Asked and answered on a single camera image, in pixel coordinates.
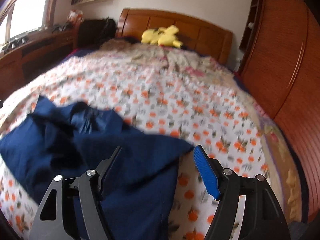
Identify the wooden louvered wardrobe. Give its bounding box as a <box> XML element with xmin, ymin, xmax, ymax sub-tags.
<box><xmin>240</xmin><ymin>0</ymin><xmax>319</xmax><ymax>220</ymax></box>

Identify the orange print bed sheet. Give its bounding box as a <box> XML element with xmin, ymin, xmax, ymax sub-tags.
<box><xmin>0</xmin><ymin>55</ymin><xmax>284</xmax><ymax>240</ymax></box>

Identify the floral quilt blanket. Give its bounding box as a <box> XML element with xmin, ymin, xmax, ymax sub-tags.
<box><xmin>97</xmin><ymin>40</ymin><xmax>302</xmax><ymax>221</ymax></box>

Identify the window with wooden frame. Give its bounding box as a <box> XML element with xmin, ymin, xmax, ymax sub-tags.
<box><xmin>1</xmin><ymin>0</ymin><xmax>57</xmax><ymax>47</ymax></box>

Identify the orange white paper bag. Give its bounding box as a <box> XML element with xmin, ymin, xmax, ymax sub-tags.
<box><xmin>67</xmin><ymin>10</ymin><xmax>84</xmax><ymax>26</ymax></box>

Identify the wooden bed headboard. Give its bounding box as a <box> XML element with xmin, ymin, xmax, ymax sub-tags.
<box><xmin>116</xmin><ymin>8</ymin><xmax>233</xmax><ymax>65</ymax></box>

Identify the yellow pikachu plush toy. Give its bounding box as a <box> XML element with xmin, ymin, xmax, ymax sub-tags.
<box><xmin>141</xmin><ymin>25</ymin><xmax>183</xmax><ymax>48</ymax></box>

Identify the navy blue suit jacket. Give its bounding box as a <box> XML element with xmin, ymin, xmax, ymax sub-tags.
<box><xmin>1</xmin><ymin>96</ymin><xmax>193</xmax><ymax>239</ymax></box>

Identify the wooden desk cabinet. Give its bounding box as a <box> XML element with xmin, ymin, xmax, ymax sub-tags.
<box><xmin>1</xmin><ymin>30</ymin><xmax>76</xmax><ymax>100</ymax></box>

